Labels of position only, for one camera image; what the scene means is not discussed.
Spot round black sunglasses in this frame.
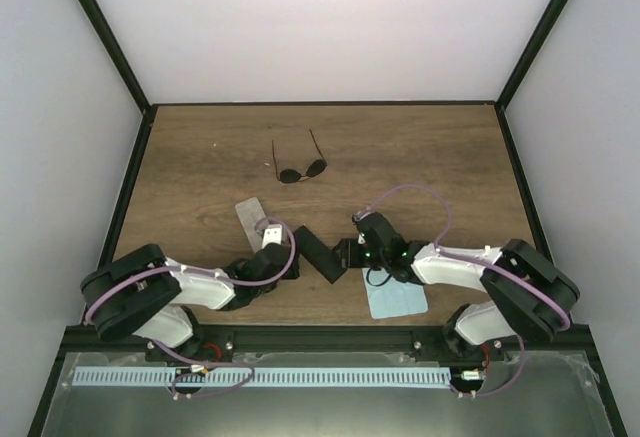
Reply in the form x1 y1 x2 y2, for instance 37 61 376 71
271 129 329 186

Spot white slotted cable duct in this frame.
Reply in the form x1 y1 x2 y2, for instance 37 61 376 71
71 366 451 389

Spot black geometric glasses case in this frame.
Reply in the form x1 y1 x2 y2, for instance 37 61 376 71
293 226 346 284

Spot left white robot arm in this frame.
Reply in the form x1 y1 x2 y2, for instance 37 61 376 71
80 243 299 361

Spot lower light blue cloth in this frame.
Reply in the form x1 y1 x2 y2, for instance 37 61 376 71
362 268 428 320

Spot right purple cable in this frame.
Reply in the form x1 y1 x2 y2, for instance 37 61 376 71
362 184 571 398

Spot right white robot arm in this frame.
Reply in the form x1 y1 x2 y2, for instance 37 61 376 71
333 212 580 360

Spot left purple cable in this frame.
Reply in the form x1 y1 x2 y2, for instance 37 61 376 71
84 216 297 401

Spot black aluminium frame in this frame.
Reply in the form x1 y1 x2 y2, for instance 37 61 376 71
28 0 627 436

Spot grey glasses case green lining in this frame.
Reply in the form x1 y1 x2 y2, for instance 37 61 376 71
235 197 268 252

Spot purple cable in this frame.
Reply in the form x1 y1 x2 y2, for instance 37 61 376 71
84 216 297 401
362 184 571 398

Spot grey metal front plate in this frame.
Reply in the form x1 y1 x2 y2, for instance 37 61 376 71
43 352 613 436

